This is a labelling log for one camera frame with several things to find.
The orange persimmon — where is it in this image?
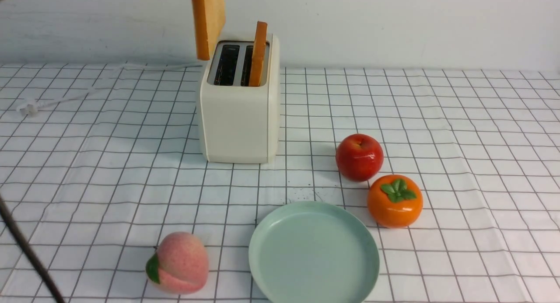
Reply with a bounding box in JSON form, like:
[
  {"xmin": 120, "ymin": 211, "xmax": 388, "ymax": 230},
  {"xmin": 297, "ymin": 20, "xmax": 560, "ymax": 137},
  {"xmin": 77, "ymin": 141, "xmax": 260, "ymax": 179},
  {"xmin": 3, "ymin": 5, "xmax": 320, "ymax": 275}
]
[{"xmin": 367, "ymin": 174, "xmax": 424, "ymax": 229}]

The black cable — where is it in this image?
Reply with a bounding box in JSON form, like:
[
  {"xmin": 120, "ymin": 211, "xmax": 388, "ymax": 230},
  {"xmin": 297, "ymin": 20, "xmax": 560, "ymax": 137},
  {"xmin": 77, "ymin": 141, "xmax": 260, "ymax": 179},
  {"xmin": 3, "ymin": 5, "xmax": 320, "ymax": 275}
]
[{"xmin": 0, "ymin": 195, "xmax": 66, "ymax": 303}]

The cream white toaster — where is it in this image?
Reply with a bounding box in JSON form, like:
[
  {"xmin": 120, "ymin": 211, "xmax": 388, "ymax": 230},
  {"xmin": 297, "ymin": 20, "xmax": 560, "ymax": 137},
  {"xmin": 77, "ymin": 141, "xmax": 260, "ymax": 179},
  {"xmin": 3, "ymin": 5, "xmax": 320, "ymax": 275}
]
[{"xmin": 197, "ymin": 33, "xmax": 280, "ymax": 164}]

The pink peach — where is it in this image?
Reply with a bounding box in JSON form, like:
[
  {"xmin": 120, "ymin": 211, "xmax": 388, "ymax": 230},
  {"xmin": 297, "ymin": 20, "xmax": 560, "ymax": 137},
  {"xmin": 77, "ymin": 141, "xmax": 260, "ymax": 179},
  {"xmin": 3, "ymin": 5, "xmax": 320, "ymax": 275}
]
[{"xmin": 145, "ymin": 231, "xmax": 210, "ymax": 294}]

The light green plate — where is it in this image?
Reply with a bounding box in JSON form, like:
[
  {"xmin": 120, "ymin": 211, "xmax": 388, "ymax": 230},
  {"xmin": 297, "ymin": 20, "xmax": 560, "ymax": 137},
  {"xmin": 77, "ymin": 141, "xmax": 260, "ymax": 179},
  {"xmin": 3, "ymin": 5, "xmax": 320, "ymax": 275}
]
[{"xmin": 248, "ymin": 201, "xmax": 380, "ymax": 303}]

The red apple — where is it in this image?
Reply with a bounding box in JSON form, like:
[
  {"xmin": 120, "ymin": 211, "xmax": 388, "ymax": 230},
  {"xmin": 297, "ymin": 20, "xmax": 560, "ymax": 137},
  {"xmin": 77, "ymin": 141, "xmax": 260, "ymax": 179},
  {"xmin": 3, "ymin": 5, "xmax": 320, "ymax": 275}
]
[{"xmin": 335, "ymin": 133, "xmax": 385, "ymax": 183}]

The toasted bread slice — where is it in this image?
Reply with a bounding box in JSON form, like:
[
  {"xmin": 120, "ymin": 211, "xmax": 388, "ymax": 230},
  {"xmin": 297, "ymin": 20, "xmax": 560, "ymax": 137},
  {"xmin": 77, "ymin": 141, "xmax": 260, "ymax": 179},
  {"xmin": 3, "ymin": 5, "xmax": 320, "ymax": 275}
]
[
  {"xmin": 192, "ymin": 0, "xmax": 226, "ymax": 61},
  {"xmin": 248, "ymin": 21, "xmax": 268, "ymax": 87}
]

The white power cord with plug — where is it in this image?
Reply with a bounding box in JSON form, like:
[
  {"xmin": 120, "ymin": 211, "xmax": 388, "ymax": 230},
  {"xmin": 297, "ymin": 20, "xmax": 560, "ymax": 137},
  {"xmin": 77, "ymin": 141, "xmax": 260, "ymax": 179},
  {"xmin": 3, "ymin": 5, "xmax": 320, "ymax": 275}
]
[{"xmin": 17, "ymin": 63, "xmax": 203, "ymax": 118}]

